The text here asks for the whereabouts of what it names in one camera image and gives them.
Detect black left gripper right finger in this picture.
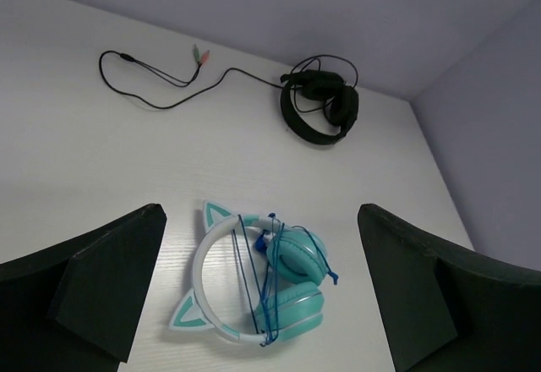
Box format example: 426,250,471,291
358,204,540,371

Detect blue headphone cable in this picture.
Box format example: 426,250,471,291
230,211,342,347

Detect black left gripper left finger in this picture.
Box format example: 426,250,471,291
1,204,167,371

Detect black headphones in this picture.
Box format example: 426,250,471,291
280,54,359,146

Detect teal cat ear headphones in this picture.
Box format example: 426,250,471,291
168,200,338,347

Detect black headphone cable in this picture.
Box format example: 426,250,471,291
98,43,284,111

